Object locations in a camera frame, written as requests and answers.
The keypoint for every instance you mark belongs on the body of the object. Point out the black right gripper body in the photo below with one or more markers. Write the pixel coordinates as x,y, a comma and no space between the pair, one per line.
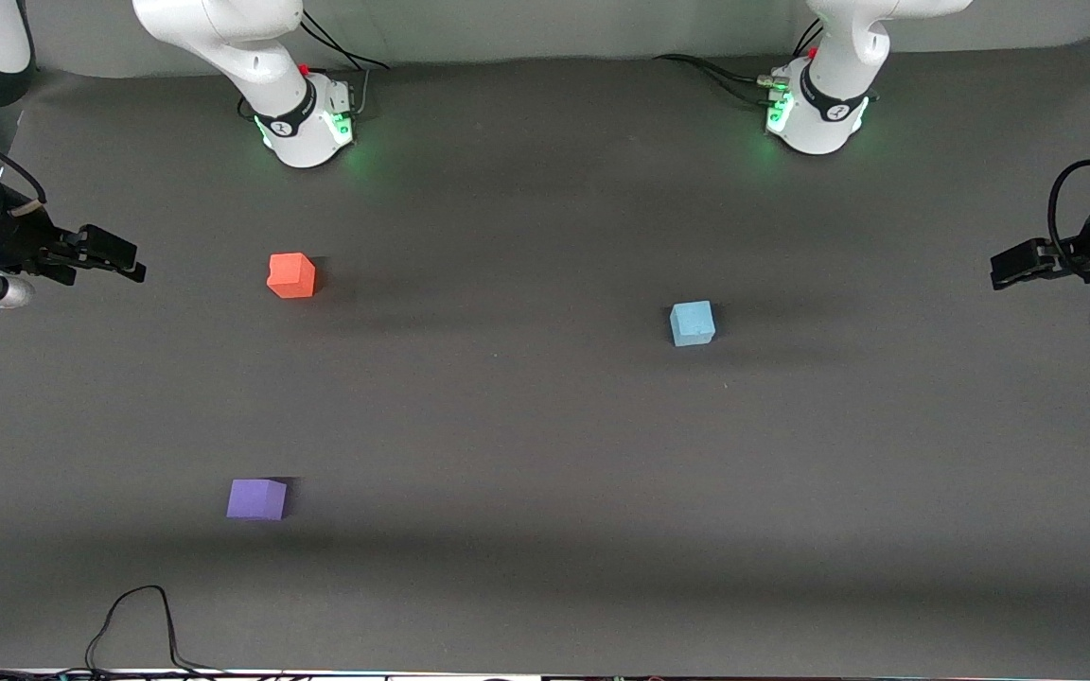
8,238

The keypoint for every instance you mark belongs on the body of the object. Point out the blue block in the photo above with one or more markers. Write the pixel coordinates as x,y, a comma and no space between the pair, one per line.
693,323

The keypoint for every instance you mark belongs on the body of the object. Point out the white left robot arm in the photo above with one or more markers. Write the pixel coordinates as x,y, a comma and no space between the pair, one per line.
838,57

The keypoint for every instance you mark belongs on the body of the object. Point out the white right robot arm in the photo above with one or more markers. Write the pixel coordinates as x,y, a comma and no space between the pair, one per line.
223,38

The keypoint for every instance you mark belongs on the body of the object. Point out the orange block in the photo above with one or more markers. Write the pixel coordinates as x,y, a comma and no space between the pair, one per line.
290,275

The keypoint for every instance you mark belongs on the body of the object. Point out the purple block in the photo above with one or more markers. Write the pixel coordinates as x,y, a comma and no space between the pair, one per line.
255,499

